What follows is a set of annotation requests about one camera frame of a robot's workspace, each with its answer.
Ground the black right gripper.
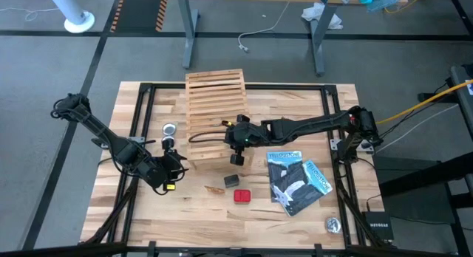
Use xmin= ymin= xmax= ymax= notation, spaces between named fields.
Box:
xmin=224 ymin=114 xmax=267 ymax=167

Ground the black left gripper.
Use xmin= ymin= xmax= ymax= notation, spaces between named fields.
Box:
xmin=142 ymin=148 xmax=190 ymax=190

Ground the green black pepper tin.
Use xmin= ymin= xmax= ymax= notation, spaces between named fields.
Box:
xmin=223 ymin=174 xmax=240 ymax=189

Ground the wooden slatted shelf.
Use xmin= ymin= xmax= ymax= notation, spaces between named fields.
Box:
xmin=184 ymin=68 xmax=255 ymax=172

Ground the red smoked paprika tin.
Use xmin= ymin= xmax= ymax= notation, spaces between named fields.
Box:
xmin=233 ymin=188 xmax=252 ymax=205

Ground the round shiny silver tin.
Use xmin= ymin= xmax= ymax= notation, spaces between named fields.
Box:
xmin=324 ymin=216 xmax=342 ymax=235

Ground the white cloth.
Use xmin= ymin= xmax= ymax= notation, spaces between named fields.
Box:
xmin=301 ymin=1 xmax=344 ymax=31

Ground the black mat with hazard stripes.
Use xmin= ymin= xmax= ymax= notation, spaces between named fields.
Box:
xmin=109 ymin=0 xmax=169 ymax=33

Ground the white pole with round base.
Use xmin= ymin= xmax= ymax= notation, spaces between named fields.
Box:
xmin=44 ymin=0 xmax=96 ymax=34

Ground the black metal stand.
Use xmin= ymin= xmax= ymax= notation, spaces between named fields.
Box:
xmin=376 ymin=153 xmax=473 ymax=257

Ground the pile of clothes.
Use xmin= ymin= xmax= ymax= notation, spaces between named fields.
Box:
xmin=367 ymin=0 xmax=403 ymax=13

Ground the grey equipment table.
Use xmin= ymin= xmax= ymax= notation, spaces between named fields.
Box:
xmin=449 ymin=64 xmax=473 ymax=129

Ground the right gripper black cable loop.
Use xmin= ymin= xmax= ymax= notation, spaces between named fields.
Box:
xmin=188 ymin=130 xmax=227 ymax=144

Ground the black aluminium table frame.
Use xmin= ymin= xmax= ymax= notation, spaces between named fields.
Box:
xmin=79 ymin=81 xmax=387 ymax=257

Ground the black Netgear network switch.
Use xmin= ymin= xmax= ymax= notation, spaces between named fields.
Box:
xmin=361 ymin=211 xmax=395 ymax=241

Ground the grey floor cable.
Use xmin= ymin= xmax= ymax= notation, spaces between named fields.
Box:
xmin=380 ymin=103 xmax=461 ymax=151

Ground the thick yellow cable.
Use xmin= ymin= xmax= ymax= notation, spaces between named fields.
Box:
xmin=375 ymin=79 xmax=473 ymax=126

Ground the thin yellow cable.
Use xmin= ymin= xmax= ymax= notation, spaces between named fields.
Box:
xmin=384 ymin=0 xmax=432 ymax=14

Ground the thin white floor cord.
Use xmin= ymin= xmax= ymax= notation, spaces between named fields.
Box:
xmin=0 ymin=5 xmax=40 ymax=23

